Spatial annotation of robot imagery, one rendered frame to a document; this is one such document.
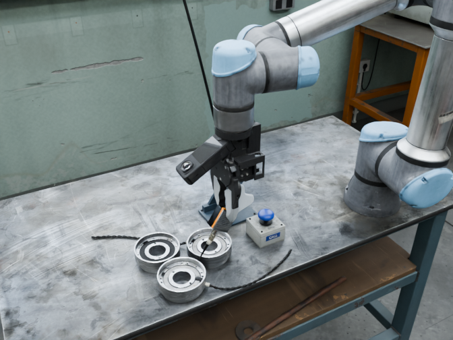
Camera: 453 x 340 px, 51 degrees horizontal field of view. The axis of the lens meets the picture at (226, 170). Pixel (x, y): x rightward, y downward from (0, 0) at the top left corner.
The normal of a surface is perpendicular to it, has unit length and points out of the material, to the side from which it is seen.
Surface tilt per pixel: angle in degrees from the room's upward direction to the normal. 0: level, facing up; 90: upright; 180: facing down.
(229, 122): 90
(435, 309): 0
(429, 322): 0
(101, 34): 90
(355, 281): 0
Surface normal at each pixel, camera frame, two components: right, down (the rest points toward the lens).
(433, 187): 0.30, 0.61
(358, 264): 0.00, -0.85
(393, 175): -0.96, 0.06
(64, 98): 0.47, 0.47
